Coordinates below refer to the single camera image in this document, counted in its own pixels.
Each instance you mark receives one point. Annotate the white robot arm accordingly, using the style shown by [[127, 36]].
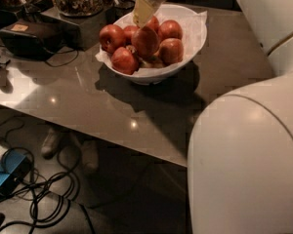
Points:
[[240, 152]]

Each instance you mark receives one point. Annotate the left white shoe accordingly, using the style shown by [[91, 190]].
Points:
[[50, 143]]

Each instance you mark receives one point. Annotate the blue box on floor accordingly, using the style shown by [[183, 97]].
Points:
[[13, 168]]

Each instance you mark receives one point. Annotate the yellowish apple front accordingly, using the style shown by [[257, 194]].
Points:
[[153, 62]]

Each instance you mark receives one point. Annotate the small red apple behind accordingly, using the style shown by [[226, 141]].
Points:
[[129, 31]]

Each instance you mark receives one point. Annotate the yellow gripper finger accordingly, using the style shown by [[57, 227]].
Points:
[[144, 11]]

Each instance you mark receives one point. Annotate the red apple top back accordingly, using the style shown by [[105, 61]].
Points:
[[153, 23]]

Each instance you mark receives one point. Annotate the dark grey box stand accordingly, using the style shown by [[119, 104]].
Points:
[[80, 33]]

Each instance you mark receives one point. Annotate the red apple far left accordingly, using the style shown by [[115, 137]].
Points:
[[111, 38]]

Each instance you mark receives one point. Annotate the black cup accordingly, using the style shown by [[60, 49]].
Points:
[[123, 8]]

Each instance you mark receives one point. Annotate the black device with label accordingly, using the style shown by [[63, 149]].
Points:
[[32, 40]]

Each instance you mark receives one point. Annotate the red apple right front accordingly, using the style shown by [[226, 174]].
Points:
[[171, 50]]

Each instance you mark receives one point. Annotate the white shoe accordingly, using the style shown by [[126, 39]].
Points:
[[90, 157], [50, 143]]

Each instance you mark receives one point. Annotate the red apple front left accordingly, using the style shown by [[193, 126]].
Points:
[[124, 61]]

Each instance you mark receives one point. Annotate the right white shoe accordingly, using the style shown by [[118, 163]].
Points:
[[90, 157]]

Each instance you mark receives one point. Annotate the red apple right back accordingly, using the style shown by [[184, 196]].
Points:
[[169, 29]]

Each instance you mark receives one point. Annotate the white bowl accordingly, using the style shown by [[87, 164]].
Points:
[[172, 70]]

